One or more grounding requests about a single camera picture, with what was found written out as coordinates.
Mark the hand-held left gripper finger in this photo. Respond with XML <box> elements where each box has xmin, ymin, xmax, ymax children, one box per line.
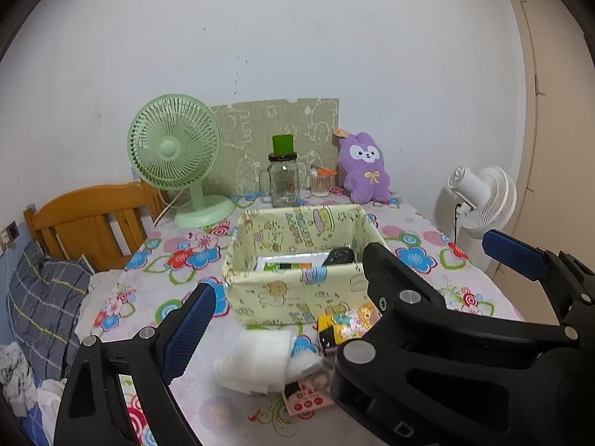
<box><xmin>55</xmin><ymin>282</ymin><xmax>217</xmax><ymax>446</ymax></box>

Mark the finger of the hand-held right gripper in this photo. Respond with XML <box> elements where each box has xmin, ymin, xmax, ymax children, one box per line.
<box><xmin>331</xmin><ymin>242</ymin><xmax>579</xmax><ymax>446</ymax></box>
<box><xmin>482</xmin><ymin>229</ymin><xmax>595</xmax><ymax>335</ymax></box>

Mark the white tissue pack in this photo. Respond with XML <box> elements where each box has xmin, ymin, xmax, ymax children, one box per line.
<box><xmin>214</xmin><ymin>329</ymin><xmax>326</xmax><ymax>397</ymax></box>

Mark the cartoon print fabric storage box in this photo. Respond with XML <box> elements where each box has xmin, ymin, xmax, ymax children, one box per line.
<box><xmin>221</xmin><ymin>203</ymin><xmax>389</xmax><ymax>326</ymax></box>

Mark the pink wet wipes pack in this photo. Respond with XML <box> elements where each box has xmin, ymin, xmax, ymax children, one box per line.
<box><xmin>281</xmin><ymin>371</ymin><xmax>336</xmax><ymax>417</ymax></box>

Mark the black pouch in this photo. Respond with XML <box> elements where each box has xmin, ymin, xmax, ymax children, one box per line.
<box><xmin>322</xmin><ymin>246</ymin><xmax>355</xmax><ymax>267</ymax></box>

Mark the white standing fan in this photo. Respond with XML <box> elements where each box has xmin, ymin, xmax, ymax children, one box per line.
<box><xmin>434</xmin><ymin>164</ymin><xmax>518</xmax><ymax>276</ymax></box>

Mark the yellow cartoon snack box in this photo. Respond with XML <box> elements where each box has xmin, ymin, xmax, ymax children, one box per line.
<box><xmin>318</xmin><ymin>303</ymin><xmax>383</xmax><ymax>350</ymax></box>

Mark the floral tablecloth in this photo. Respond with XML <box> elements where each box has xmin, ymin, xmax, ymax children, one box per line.
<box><xmin>74</xmin><ymin>186</ymin><xmax>528</xmax><ymax>446</ymax></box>

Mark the white and green flat box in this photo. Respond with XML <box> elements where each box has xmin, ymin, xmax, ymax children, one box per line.
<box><xmin>257</xmin><ymin>253</ymin><xmax>327</xmax><ymax>274</ymax></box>

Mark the purple plush bunny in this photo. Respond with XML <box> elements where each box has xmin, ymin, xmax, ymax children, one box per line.
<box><xmin>332</xmin><ymin>127</ymin><xmax>392</xmax><ymax>204</ymax></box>

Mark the cotton swab container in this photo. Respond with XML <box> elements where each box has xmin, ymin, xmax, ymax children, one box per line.
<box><xmin>309</xmin><ymin>166</ymin><xmax>337</xmax><ymax>198</ymax></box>

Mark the grey plaid pillow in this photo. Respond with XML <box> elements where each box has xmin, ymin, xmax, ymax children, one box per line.
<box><xmin>6</xmin><ymin>240</ymin><xmax>94</xmax><ymax>373</ymax></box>

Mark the glass jar with green lid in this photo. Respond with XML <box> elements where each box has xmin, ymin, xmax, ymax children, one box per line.
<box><xmin>258</xmin><ymin>134</ymin><xmax>301</xmax><ymax>209</ymax></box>

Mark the beige door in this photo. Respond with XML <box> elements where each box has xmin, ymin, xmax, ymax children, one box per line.
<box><xmin>496</xmin><ymin>0</ymin><xmax>595</xmax><ymax>291</ymax></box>

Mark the white printed cloth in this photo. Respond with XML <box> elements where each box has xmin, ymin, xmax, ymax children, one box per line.
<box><xmin>0</xmin><ymin>343</ymin><xmax>40</xmax><ymax>416</ymax></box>

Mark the green desk fan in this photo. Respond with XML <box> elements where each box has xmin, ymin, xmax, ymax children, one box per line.
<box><xmin>127</xmin><ymin>94</ymin><xmax>236</xmax><ymax>230</ymax></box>

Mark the green cartoon print board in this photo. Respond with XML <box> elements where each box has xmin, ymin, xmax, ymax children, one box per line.
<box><xmin>209</xmin><ymin>98</ymin><xmax>340</xmax><ymax>196</ymax></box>

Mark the white fan cable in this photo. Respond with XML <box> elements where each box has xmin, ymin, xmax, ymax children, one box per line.
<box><xmin>154</xmin><ymin>190</ymin><xmax>185</xmax><ymax>229</ymax></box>

